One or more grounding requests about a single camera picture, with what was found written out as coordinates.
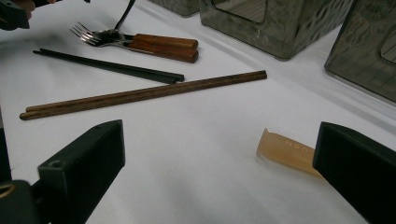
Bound black handled spoon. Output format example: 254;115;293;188
94;0;137;44

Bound black chopstick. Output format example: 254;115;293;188
39;48;186;80
33;49;180;85

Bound translucent grey plastic bin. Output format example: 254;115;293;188
199;0;354;61
324;0;396;104
148;0;200;17

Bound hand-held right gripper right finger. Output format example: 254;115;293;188
312;121;396;224

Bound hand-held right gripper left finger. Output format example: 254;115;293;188
36;119;126;224

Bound brown wooden chopstick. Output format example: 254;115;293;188
25;70;268;113
19;73;268;121

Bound wooden handled metal fork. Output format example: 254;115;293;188
77;21;199;50
69;27;200;64

